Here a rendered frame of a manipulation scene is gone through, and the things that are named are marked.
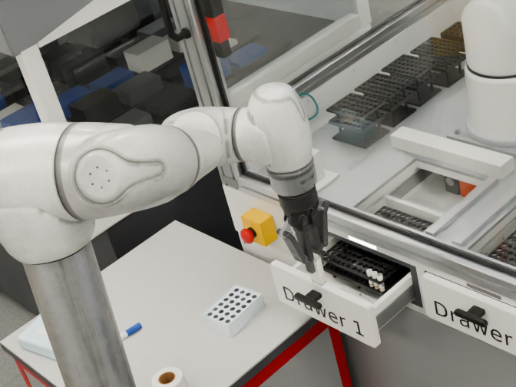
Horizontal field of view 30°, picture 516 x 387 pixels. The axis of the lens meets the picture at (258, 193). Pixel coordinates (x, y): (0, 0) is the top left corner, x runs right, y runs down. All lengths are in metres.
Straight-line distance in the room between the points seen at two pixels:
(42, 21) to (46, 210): 1.16
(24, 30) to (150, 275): 0.69
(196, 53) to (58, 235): 0.96
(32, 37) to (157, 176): 1.22
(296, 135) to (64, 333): 0.58
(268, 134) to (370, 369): 0.86
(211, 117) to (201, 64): 0.46
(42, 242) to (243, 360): 0.92
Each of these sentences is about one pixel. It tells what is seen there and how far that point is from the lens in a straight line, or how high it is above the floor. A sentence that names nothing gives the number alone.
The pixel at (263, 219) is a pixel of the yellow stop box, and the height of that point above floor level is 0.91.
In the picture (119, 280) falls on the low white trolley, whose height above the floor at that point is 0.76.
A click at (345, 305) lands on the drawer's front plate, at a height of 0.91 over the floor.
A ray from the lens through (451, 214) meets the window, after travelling 1.85.
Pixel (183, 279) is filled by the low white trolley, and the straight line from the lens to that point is 2.41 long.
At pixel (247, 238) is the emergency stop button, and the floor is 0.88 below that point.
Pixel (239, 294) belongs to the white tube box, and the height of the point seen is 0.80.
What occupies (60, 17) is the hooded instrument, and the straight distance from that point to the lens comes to 2.40.
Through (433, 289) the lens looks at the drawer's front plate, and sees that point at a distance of 1.96.
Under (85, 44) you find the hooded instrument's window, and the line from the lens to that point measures 2.48.
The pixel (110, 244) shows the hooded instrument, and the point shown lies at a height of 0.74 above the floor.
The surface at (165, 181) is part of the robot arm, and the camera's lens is 1.21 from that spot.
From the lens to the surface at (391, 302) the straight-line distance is 1.99.
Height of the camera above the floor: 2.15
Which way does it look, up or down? 32 degrees down
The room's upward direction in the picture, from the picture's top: 15 degrees counter-clockwise
